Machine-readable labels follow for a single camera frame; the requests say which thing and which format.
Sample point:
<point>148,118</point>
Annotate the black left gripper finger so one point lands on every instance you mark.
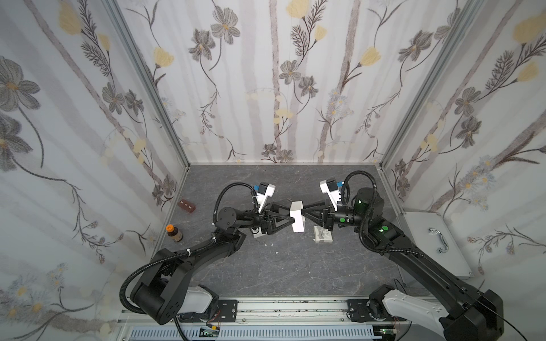
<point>277,208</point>
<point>276,224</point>

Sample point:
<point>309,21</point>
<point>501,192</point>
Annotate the white jewelry box lid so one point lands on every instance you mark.
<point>322,235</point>

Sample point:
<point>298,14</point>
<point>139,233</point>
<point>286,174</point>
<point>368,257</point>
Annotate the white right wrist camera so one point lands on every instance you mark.
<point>331,188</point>

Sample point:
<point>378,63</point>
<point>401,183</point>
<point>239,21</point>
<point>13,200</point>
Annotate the white jewelry box left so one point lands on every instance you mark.
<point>258,232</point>

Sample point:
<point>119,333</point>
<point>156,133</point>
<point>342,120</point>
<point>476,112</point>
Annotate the brown bottle orange cap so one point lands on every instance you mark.
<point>174,233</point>

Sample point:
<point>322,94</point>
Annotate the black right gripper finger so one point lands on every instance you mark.
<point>315,206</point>
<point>318,221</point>

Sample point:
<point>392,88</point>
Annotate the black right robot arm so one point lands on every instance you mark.
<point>463,312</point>

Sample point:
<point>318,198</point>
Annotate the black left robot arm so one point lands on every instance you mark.
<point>159,289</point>

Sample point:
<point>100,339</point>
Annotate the small brown red box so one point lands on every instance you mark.
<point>186,205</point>

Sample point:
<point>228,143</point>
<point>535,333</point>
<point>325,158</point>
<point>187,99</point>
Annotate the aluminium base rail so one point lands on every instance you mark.
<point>272,318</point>

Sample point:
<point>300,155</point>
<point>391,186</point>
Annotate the white box base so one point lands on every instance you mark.
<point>295,212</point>

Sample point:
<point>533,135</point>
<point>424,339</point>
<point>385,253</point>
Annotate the silver metal case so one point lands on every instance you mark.
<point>431,234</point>

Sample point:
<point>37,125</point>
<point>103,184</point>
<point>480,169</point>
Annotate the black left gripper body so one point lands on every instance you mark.
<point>262,219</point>

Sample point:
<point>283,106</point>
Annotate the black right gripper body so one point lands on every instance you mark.
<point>332,215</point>

